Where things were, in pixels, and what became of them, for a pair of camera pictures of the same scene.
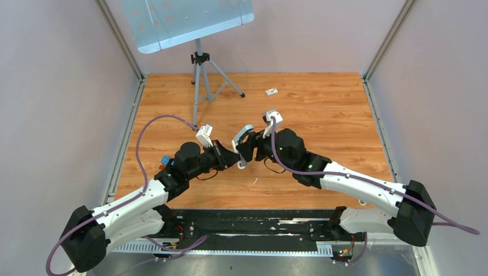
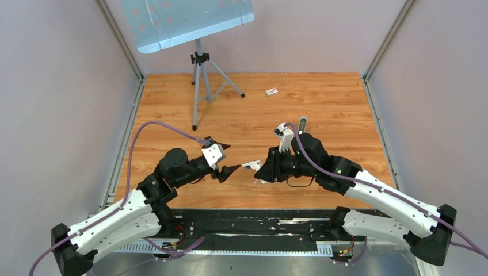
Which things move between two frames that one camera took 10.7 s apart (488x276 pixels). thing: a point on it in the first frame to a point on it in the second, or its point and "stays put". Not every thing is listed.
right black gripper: x=246 y=149 to x=271 y=170
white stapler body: x=241 y=164 to x=302 y=124
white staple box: x=271 y=92 stays put
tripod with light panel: x=156 y=24 stays put
